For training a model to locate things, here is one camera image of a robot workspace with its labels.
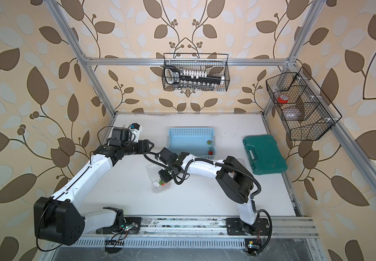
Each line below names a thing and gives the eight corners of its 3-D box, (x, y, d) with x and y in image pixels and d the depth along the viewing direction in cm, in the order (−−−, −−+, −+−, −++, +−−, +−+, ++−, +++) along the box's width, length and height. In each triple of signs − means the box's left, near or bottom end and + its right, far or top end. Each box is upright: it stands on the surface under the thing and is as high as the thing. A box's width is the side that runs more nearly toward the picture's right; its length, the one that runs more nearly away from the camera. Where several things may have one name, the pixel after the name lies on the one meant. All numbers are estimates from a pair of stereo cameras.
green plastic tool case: (250, 174, 93) (254, 168, 88) (242, 141, 108) (245, 135, 103) (284, 174, 93) (290, 168, 88) (272, 141, 108) (276, 135, 103)
